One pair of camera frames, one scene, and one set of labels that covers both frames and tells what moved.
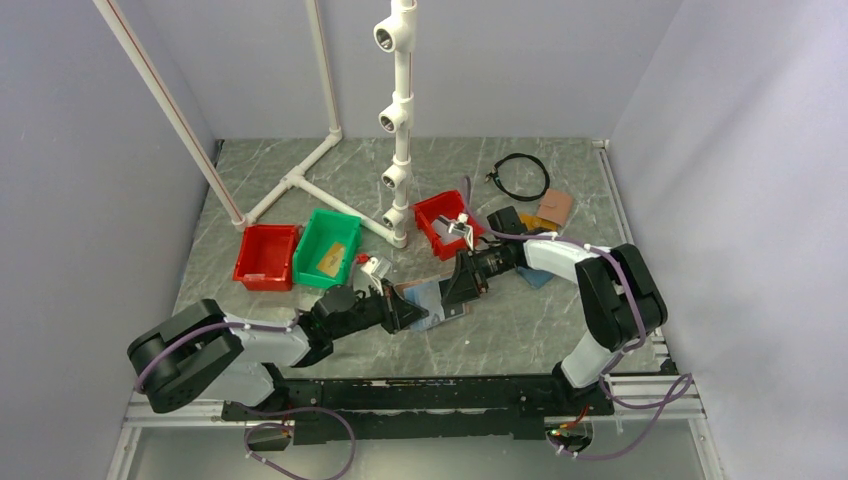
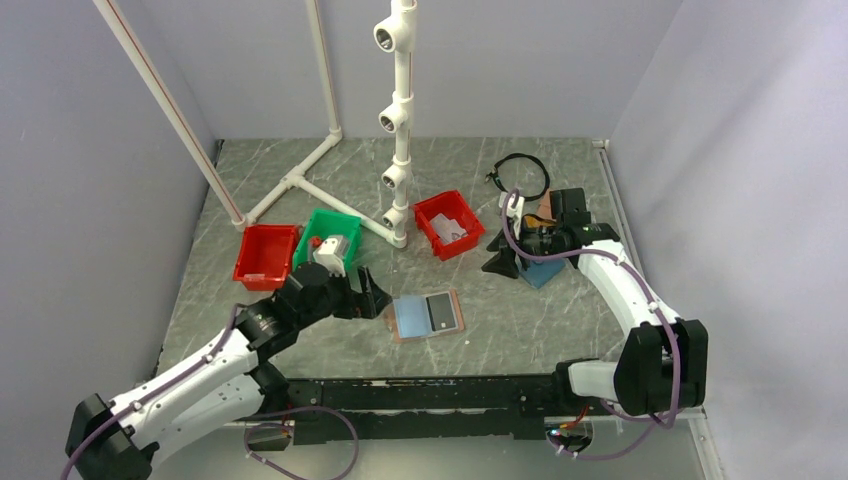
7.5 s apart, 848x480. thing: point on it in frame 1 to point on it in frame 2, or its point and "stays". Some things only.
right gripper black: x=465 y=284 to x=504 y=262
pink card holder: x=555 y=205 stays
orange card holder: x=533 y=222 stays
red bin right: x=436 y=213 stays
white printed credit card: x=429 y=297 to x=447 y=230
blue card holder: x=535 y=278 stays
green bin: x=327 y=248 stays
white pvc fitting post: x=398 y=34 stays
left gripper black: x=397 y=312 to x=376 y=297
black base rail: x=431 y=409 stays
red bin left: x=266 y=256 stays
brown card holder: x=451 y=310 to x=391 y=324
